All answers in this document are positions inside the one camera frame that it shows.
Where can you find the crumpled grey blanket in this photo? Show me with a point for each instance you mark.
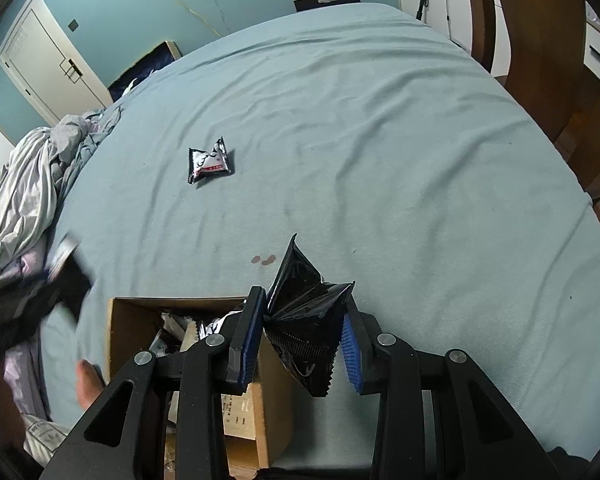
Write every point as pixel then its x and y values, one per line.
pixel 37 178

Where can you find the brown wooden chair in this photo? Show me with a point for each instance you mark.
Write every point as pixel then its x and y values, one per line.
pixel 547 75

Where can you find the brown cardboard box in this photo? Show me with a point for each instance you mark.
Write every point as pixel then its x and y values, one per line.
pixel 259 424

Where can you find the white door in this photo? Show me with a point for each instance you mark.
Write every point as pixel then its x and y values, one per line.
pixel 44 65

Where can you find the person left hand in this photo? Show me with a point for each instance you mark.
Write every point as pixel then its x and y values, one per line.
pixel 89 383

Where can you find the dark blue framed board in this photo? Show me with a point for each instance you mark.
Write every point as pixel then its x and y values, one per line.
pixel 160 56

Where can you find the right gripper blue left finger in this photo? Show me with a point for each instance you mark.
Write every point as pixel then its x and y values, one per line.
pixel 244 347

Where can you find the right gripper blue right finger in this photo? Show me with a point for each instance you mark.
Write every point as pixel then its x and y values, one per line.
pixel 358 338

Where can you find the black foil snack packet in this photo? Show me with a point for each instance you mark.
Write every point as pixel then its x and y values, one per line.
pixel 303 320

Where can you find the lilac quilt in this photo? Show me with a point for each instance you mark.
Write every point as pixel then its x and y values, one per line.
pixel 23 363

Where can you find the teal bed sheet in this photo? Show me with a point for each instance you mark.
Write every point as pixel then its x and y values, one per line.
pixel 394 160

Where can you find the black white snack packet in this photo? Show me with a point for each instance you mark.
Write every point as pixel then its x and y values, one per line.
pixel 64 252
pixel 202 164

